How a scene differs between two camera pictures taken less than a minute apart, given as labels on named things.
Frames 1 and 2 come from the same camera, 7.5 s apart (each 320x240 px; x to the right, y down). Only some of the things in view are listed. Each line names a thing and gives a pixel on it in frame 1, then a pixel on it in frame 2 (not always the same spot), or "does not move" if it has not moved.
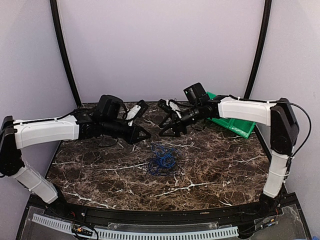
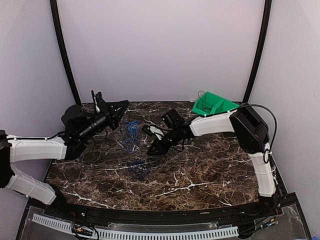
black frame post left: [62, 48] does not move
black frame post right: [266, 16] does not move
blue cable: [164, 159] → [138, 170]
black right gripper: [174, 123] → [161, 148]
